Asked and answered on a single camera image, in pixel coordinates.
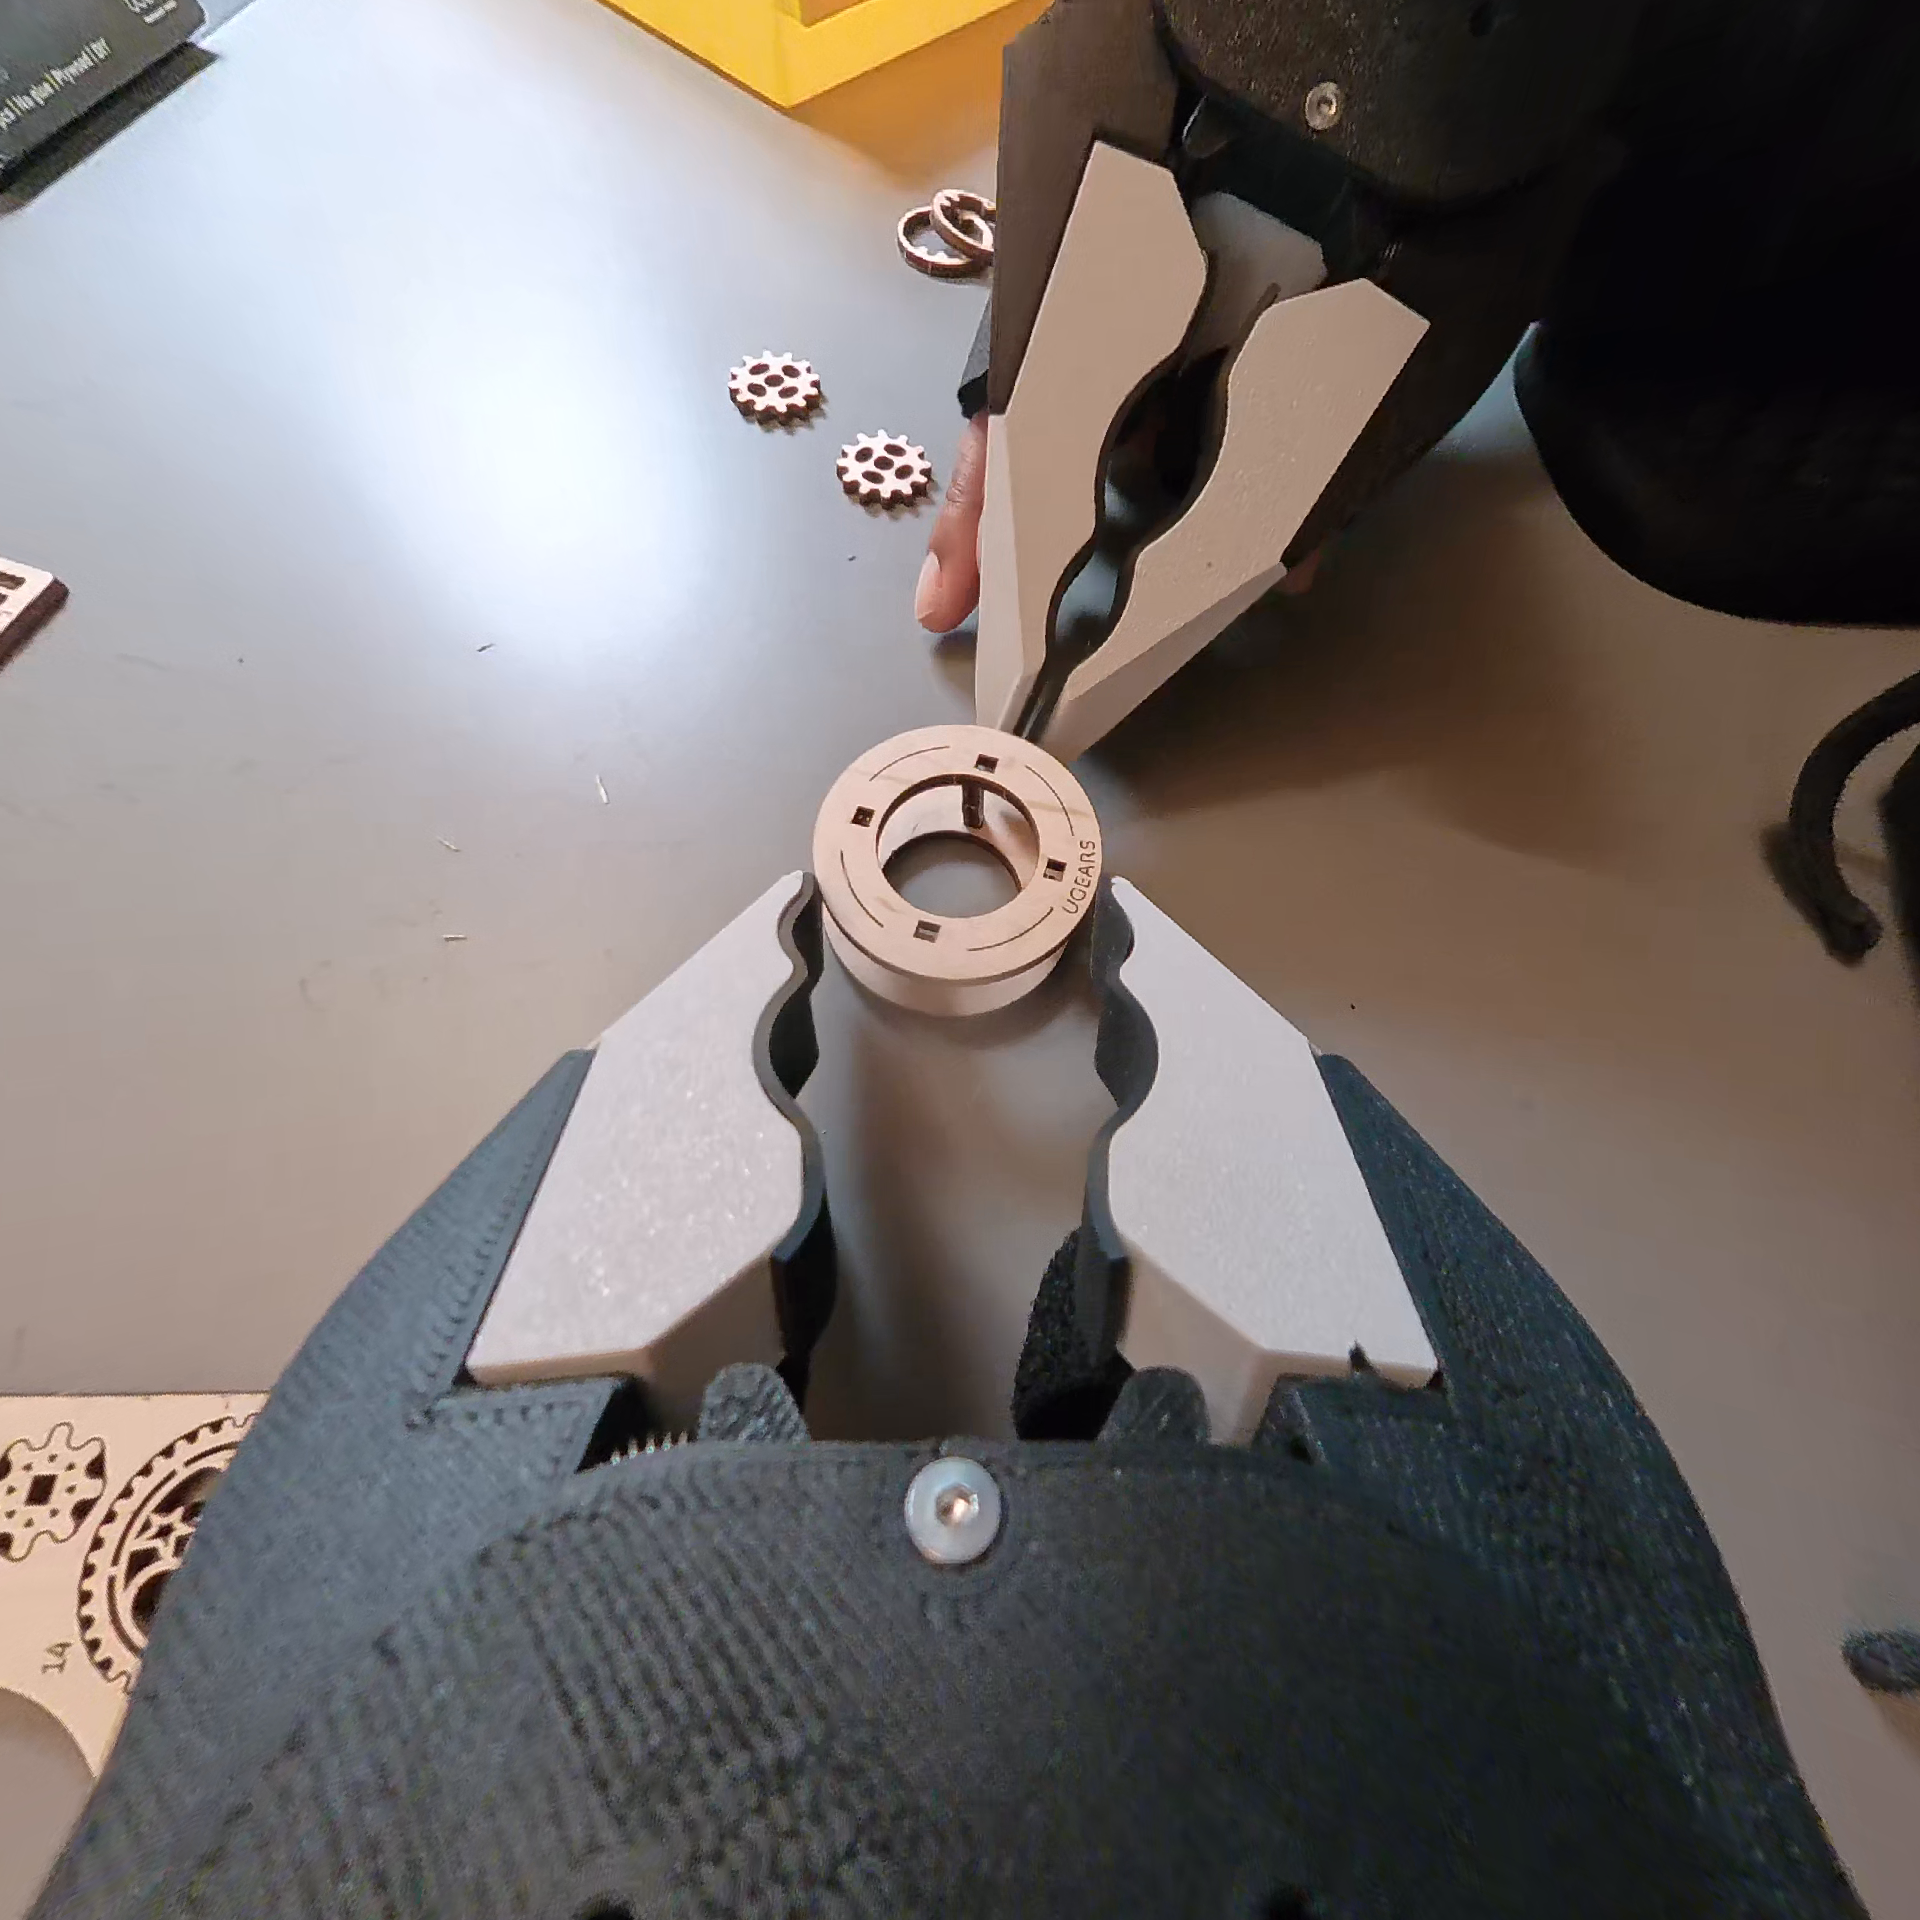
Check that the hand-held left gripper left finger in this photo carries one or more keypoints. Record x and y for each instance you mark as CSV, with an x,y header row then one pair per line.
x,y
646,1170

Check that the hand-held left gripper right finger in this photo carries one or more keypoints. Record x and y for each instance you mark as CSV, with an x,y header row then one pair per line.
x,y
1260,1184

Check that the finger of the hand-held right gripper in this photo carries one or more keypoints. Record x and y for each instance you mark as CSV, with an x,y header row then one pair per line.
x,y
1290,451
1050,451

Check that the small wooden peg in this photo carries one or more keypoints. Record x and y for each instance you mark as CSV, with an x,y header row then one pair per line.
x,y
976,798

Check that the grey desk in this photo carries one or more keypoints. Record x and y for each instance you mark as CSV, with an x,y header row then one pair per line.
x,y
376,750

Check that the person's right hand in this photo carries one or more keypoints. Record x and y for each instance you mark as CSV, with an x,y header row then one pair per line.
x,y
953,557

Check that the small wooden gear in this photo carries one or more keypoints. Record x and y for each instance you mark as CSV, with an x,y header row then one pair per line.
x,y
884,474
775,386

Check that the yellow box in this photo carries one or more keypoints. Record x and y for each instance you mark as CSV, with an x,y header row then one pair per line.
x,y
796,43

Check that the laser-cut wooden parts sheet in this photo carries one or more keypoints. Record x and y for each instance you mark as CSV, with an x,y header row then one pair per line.
x,y
89,1499

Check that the small slotted wooden piece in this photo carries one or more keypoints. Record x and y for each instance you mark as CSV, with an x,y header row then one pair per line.
x,y
23,609

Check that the black booklet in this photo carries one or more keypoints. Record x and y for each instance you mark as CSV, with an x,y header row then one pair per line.
x,y
76,90

